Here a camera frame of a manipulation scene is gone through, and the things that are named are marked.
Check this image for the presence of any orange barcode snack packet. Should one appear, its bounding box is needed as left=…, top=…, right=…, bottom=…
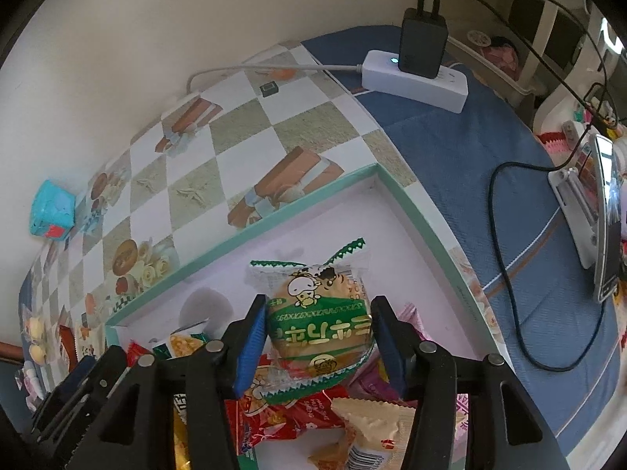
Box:
left=166, top=318, right=209, bottom=359

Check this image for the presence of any small red candy packet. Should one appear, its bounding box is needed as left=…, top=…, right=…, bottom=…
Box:
left=125, top=341, right=151, bottom=367

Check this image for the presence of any black power adapter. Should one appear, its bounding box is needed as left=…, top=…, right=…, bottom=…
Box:
left=399, top=7, right=448, bottom=79

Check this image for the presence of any white power strip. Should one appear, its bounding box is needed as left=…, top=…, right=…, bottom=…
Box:
left=361, top=50, right=469, bottom=114

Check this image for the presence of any green white bun packet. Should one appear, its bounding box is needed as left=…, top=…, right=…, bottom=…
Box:
left=250, top=238, right=374, bottom=404

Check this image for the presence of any green snack packet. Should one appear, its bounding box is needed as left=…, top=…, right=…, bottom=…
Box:
left=152, top=343, right=172, bottom=361

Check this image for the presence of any black cable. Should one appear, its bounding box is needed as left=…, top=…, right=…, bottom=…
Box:
left=415, top=0, right=627, bottom=372

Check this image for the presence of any checkered patterned tablecloth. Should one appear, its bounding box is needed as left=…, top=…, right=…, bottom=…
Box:
left=19, top=25, right=626, bottom=468

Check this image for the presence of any teal toy box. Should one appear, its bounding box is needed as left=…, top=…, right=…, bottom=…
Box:
left=29, top=181, right=76, bottom=241

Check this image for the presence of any dark red biscuit packet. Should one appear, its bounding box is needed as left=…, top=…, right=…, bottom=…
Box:
left=57, top=325, right=78, bottom=372

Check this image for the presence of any beige zigzag snack packet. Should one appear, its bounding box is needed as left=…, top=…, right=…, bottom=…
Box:
left=308, top=398, right=417, bottom=470

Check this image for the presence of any teal rimmed white box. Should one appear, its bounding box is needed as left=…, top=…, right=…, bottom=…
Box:
left=103, top=162, right=511, bottom=470

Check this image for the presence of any red cartoon snack packet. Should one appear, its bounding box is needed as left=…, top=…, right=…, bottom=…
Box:
left=224, top=354, right=349, bottom=455

